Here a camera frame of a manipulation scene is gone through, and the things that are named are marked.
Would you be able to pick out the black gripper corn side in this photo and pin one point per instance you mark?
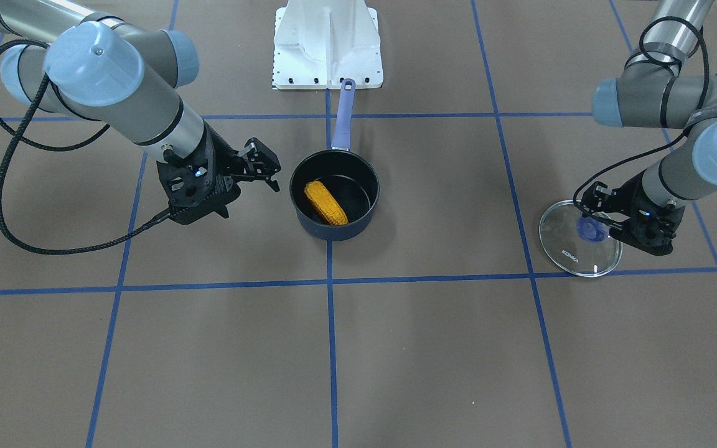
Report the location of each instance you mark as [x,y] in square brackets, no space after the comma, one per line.
[224,160]

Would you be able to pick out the black gripper lid side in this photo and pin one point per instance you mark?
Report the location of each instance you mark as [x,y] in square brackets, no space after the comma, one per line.
[626,195]

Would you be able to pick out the glass lid purple knob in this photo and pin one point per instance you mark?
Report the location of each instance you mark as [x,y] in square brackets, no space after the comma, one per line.
[559,237]

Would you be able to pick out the yellow corn cob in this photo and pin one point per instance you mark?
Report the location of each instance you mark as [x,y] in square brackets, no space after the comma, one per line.
[325,204]

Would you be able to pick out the dark blue saucepan purple handle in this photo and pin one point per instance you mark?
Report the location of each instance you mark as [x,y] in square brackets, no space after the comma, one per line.
[347,175]

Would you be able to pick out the white metal camera stand base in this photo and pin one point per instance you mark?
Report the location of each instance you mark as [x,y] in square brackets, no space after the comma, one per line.
[319,44]

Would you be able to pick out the black braided cable lid arm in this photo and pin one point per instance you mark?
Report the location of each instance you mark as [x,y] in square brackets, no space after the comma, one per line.
[650,93]

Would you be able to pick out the black braided cable corn arm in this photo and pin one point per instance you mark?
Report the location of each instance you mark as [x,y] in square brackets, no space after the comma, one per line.
[61,181]

